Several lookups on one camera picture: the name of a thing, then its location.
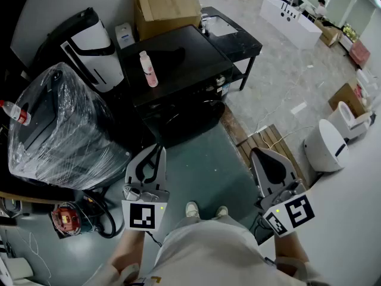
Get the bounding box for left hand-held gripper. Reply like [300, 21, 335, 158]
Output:
[121, 144, 171, 232]

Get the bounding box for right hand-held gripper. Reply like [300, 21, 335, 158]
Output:
[249, 147, 316, 238]

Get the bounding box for black washing machine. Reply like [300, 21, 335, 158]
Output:
[118, 24, 235, 149]

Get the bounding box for person's right forearm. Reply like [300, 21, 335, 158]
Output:
[271, 229, 311, 265]

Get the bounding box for person's left forearm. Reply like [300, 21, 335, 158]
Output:
[100, 227, 147, 277]

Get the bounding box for open cardboard box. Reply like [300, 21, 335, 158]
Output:
[327, 82, 368, 119]

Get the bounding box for wooden slat pallet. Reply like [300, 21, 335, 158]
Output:
[236, 123, 308, 188]

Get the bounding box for white domed appliance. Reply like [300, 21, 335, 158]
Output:
[303, 118, 350, 173]

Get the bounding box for person's left white shoe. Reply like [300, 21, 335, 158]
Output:
[185, 201, 201, 219]

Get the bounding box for dark green floor mat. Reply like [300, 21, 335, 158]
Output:
[142, 120, 263, 220]

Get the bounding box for white paper sheet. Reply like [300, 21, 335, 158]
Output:
[289, 102, 308, 115]

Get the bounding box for person's grey trousers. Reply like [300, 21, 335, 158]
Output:
[165, 214, 251, 238]

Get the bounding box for plastic-wrapped black appliance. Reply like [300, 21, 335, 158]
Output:
[7, 61, 133, 191]

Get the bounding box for white toilet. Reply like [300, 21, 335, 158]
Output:
[327, 100, 373, 140]

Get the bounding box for red power tool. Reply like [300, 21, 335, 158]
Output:
[50, 201, 82, 238]

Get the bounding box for pink plastic bottle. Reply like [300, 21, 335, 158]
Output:
[138, 50, 160, 88]

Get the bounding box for person's white shirt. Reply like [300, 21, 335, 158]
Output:
[124, 219, 331, 286]

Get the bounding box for white and black appliance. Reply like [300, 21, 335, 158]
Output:
[32, 7, 126, 94]

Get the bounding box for black table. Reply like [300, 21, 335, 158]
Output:
[199, 5, 264, 92]

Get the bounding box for small white box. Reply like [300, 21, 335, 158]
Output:
[114, 22, 136, 50]

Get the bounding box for red label water bottle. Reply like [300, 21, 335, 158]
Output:
[0, 99, 32, 127]

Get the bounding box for pink sofa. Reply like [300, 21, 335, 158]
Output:
[348, 38, 371, 70]

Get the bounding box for small cardboard box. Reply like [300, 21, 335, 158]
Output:
[315, 20, 343, 48]

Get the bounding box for long white counter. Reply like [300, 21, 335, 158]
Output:
[259, 0, 323, 51]

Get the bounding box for white sink basin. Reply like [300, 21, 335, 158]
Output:
[208, 15, 239, 38]

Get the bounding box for metal faucet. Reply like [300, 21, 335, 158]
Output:
[200, 13, 213, 35]

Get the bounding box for large cardboard box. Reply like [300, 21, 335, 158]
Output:
[130, 0, 203, 42]

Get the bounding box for black hose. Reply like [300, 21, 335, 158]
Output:
[79, 189, 126, 240]

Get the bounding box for thin black cable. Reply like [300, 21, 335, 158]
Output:
[145, 231, 163, 248]

